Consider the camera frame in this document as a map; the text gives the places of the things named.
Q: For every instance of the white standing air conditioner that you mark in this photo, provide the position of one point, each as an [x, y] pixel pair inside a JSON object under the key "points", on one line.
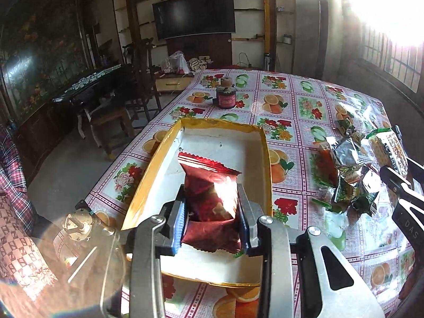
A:
{"points": [[328, 39]]}

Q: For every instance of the wooden television cabinet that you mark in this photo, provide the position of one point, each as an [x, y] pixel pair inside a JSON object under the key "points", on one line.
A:
{"points": [[174, 82]]}

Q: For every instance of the floral wall panel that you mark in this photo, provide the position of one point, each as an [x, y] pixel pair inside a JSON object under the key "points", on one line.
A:
{"points": [[39, 56]]}

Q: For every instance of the pile of snack packets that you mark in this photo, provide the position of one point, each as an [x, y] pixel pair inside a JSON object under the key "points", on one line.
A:
{"points": [[347, 172]]}

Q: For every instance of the dark wooden sideboard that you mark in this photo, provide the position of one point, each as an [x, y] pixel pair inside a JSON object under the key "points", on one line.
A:
{"points": [[43, 129]]}

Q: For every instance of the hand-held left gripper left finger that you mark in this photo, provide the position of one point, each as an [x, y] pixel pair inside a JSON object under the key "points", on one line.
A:
{"points": [[179, 225]]}

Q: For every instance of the gold cardboard box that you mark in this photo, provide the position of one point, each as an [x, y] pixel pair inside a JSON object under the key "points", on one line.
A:
{"points": [[212, 139]]}

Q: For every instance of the stack of small boxes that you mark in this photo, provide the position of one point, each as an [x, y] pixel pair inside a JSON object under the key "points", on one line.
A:
{"points": [[200, 63]]}

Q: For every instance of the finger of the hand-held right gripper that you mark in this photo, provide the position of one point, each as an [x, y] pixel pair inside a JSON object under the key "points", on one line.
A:
{"points": [[397, 182], [410, 222]]}

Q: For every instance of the brass metal fitting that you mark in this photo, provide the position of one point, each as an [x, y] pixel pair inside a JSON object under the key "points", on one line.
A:
{"points": [[78, 227]]}

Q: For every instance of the dark cloth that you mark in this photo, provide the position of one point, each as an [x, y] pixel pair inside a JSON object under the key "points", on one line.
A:
{"points": [[48, 227]]}

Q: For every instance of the barred window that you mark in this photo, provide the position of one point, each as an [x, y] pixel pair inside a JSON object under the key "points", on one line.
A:
{"points": [[397, 63]]}

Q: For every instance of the wooden pillar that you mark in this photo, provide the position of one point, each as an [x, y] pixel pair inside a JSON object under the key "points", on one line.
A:
{"points": [[267, 6]]}

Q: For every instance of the red snack packet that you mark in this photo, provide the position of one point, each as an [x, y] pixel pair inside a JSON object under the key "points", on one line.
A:
{"points": [[205, 185], [212, 235]]}

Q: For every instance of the row of white tiles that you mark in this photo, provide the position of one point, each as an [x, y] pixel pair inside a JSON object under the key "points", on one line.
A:
{"points": [[92, 78]]}

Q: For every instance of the red label jar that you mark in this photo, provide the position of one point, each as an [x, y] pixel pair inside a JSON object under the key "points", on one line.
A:
{"points": [[226, 99]]}

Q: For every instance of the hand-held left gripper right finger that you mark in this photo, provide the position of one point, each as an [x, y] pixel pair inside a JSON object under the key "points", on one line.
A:
{"points": [[243, 222]]}

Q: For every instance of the dark wooden chair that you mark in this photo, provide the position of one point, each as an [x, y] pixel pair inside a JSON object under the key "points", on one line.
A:
{"points": [[142, 73]]}

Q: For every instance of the black television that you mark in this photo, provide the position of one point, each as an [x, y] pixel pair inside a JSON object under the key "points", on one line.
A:
{"points": [[193, 18]]}

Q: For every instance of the black glossy table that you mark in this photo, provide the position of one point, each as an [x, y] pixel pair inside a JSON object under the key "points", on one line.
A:
{"points": [[99, 82]]}

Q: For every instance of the brown wooden stool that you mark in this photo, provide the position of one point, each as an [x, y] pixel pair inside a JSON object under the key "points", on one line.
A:
{"points": [[111, 119]]}

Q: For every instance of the metal thermos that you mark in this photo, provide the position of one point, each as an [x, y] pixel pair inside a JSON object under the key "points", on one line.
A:
{"points": [[267, 62]]}

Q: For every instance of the small white container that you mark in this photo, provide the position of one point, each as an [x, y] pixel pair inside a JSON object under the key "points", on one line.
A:
{"points": [[287, 39]]}

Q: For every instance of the plaid clothing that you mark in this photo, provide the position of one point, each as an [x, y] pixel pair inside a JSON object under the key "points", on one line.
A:
{"points": [[13, 172]]}

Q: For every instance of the white plastic bag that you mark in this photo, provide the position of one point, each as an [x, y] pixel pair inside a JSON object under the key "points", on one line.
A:
{"points": [[177, 63]]}

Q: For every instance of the fruit and flower print tablecloth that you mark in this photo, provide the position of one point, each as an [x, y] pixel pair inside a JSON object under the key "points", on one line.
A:
{"points": [[298, 132]]}

